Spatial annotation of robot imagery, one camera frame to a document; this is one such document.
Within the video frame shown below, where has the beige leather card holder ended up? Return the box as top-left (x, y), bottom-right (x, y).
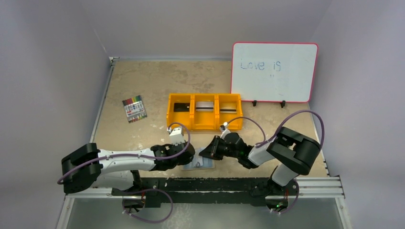
top-left (182, 147), bottom-right (215, 171)

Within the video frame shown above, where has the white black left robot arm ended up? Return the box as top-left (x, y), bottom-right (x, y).
top-left (57, 142), bottom-right (195, 194)

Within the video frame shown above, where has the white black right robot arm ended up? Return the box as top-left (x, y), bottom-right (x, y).
top-left (199, 127), bottom-right (321, 194)

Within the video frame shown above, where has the gold magnetic stripe card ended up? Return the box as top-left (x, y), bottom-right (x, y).
top-left (219, 103), bottom-right (237, 114)

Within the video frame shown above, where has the black magnetic stripe card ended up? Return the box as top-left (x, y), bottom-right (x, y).
top-left (173, 103), bottom-right (190, 112)

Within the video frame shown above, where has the silver magnetic stripe card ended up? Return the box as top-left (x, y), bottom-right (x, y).
top-left (195, 101), bottom-right (214, 112)

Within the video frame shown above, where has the yellow three-compartment bin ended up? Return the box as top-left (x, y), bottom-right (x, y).
top-left (166, 94), bottom-right (243, 131)

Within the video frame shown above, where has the marker pen pack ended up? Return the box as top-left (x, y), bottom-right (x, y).
top-left (122, 95), bottom-right (147, 123)

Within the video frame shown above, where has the pink-framed whiteboard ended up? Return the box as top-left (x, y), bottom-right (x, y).
top-left (230, 42), bottom-right (319, 103)

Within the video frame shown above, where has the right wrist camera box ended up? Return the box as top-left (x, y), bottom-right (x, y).
top-left (219, 122), bottom-right (231, 139)

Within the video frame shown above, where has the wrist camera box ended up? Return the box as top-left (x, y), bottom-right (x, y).
top-left (219, 122), bottom-right (231, 139)
top-left (167, 126), bottom-right (186, 146)

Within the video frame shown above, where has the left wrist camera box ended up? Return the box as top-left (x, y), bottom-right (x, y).
top-left (167, 126), bottom-right (186, 146)

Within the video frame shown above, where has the black front table rail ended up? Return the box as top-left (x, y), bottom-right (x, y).
top-left (111, 177), bottom-right (299, 209)

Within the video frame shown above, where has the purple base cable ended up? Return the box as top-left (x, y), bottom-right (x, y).
top-left (121, 187), bottom-right (174, 224)

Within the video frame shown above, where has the right aluminium frame rail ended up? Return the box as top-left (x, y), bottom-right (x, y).
top-left (297, 177), bottom-right (345, 198)

